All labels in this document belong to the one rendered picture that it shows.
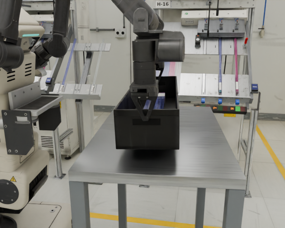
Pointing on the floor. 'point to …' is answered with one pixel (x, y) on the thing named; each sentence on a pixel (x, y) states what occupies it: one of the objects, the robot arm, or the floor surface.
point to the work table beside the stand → (162, 168)
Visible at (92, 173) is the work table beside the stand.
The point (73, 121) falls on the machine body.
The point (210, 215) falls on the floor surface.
